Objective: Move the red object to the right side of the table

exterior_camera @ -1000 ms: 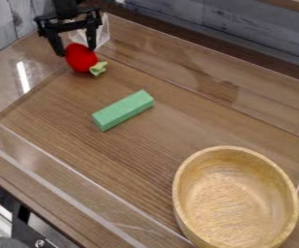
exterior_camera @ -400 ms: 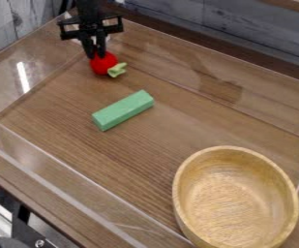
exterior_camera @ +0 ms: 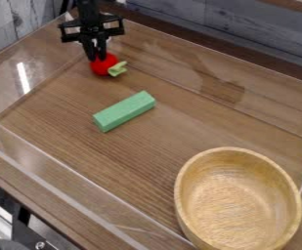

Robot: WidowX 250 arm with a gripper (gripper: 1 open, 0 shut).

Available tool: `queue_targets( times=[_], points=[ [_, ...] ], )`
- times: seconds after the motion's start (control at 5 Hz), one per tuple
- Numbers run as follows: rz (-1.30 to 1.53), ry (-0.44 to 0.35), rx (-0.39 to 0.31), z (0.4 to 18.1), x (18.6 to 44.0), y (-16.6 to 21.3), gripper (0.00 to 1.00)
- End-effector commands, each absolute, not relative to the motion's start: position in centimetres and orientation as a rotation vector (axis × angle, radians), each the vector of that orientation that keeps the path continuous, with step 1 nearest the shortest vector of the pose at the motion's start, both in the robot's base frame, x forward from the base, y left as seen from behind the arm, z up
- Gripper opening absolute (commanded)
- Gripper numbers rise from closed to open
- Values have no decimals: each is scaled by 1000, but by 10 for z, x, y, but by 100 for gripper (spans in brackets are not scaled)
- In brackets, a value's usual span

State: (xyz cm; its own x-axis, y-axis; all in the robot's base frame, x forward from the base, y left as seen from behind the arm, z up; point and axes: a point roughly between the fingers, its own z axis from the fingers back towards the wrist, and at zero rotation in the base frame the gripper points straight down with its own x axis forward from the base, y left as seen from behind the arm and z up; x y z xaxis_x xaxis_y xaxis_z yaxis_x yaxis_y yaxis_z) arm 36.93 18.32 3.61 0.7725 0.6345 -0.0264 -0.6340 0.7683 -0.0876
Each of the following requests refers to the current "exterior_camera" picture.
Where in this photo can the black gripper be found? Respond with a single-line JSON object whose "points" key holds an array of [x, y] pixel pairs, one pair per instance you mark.
{"points": [[110, 27]]}

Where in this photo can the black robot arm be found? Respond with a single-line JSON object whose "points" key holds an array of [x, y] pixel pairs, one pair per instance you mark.
{"points": [[89, 15]]}

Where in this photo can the black metal table leg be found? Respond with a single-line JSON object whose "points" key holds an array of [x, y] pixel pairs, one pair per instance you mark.
{"points": [[21, 216]]}

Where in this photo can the red plush strawberry toy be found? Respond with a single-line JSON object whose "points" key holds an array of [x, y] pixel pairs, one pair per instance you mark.
{"points": [[109, 67]]}

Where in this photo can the clear acrylic corner bracket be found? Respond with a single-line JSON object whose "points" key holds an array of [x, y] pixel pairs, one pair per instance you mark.
{"points": [[71, 19]]}

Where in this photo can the wooden bowl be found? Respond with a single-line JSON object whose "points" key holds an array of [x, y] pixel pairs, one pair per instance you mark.
{"points": [[237, 201]]}

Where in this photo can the clear acrylic enclosure wall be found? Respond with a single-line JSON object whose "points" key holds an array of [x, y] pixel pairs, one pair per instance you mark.
{"points": [[102, 186]]}

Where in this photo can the green foam block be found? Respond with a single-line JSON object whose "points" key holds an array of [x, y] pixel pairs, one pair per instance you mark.
{"points": [[123, 111]]}

